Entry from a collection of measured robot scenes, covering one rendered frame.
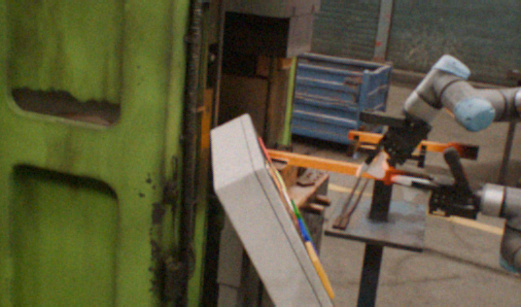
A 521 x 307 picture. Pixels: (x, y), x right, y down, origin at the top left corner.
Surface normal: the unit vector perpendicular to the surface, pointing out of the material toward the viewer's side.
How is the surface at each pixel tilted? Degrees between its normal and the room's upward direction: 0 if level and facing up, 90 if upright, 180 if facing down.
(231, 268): 89
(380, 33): 90
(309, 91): 89
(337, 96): 89
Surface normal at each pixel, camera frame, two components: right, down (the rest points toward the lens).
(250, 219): 0.09, 0.29
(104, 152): -0.34, 0.24
